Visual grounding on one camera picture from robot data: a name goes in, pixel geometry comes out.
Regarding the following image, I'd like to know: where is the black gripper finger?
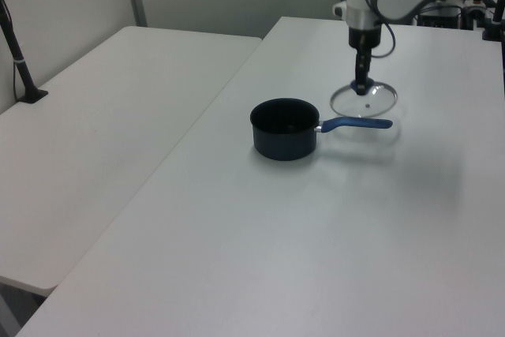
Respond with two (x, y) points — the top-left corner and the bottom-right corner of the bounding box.
(354, 51), (366, 96)
(363, 49), (374, 85)

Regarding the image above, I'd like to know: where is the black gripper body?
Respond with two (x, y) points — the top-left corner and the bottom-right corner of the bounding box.
(348, 26), (383, 54)

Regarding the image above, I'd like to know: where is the glass lid with blue knob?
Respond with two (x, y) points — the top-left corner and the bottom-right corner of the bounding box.
(329, 78), (398, 119)

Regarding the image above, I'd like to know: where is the black background equipment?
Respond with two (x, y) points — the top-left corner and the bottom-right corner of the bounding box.
(417, 0), (487, 31)

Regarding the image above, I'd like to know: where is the white side table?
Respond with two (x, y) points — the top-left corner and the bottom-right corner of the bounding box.
(0, 25), (264, 297)

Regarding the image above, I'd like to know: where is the dark saucepan with blue handle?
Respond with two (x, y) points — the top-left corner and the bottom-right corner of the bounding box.
(249, 97), (394, 163)

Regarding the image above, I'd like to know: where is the black clamped camera stand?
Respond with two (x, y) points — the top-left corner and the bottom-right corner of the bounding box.
(481, 0), (505, 42)

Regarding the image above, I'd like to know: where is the black camera pole with foot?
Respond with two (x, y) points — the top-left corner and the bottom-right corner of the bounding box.
(0, 0), (50, 105)

